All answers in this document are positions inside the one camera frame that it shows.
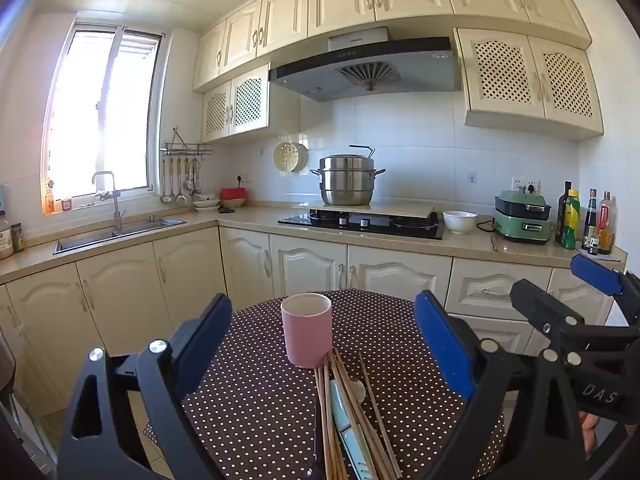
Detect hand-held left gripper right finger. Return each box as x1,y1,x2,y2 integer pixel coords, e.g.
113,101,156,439
414,290,586,480

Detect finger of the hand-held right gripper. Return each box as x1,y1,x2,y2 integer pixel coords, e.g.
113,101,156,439
570,254,640,326
510,279,640,366

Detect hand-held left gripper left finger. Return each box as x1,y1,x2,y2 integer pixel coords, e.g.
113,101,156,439
57,292,233,480

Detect pink cup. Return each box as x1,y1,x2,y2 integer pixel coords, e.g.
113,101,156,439
281,292,333,370

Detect light blue spatula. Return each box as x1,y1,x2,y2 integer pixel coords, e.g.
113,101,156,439
327,379,378,480

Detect bundle of wooden chopsticks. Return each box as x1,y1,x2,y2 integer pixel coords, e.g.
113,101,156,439
314,347,402,480

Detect black handled utensil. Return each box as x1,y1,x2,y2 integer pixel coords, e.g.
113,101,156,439
312,400,327,480

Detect person's right hand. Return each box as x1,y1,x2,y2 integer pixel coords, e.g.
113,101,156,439
579,410,601,457

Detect clear red label bottle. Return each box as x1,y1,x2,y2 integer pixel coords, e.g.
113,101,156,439
596,191,615,255

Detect dark sauce bottle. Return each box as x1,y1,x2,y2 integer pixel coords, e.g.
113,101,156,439
582,188,599,255

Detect dark glass oil bottle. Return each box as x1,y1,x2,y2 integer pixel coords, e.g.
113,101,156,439
556,181,573,245

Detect green electric cooker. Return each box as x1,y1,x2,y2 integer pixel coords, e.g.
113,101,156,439
492,185,555,245

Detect polka dot round table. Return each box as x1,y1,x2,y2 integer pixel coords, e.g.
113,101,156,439
142,289,506,480

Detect white bowl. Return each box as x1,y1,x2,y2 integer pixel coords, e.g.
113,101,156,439
442,210,478,235

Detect beige kitchen countertop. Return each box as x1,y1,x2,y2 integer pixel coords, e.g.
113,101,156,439
0,204,628,286

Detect cream lower kitchen cabinets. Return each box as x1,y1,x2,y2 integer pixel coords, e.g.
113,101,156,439
0,225,626,426

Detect black gas stove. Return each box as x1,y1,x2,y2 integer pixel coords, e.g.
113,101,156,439
278,208,445,241

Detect beige stone slab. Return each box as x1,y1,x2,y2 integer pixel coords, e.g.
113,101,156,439
298,200,437,218

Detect stainless steel sink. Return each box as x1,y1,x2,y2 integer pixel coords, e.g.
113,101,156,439
54,214,187,256

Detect chrome faucet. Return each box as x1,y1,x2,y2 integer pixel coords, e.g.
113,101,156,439
91,170,127,232

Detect stainless steel steamer pot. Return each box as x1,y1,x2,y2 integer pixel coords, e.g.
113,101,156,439
310,145,387,207

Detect white storage rack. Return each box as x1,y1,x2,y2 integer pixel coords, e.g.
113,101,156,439
11,395,57,480

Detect cream round steamer tray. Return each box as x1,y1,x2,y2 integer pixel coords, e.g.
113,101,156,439
272,141,309,174

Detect cream lattice door cabinet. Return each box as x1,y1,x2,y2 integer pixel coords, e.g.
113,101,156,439
201,63,271,144
454,27,606,142

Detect jar with cream label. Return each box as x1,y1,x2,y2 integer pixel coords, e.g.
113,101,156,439
0,210,15,261

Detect kitchen window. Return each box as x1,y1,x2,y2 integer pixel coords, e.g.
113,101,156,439
41,22,166,217

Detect grey range hood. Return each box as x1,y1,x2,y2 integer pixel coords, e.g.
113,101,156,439
268,26,462,102

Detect metal wall utensil rack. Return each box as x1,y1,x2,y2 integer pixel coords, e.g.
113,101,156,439
160,127,213,157

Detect cream upper wall cabinets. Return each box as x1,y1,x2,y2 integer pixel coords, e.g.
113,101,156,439
192,0,593,93

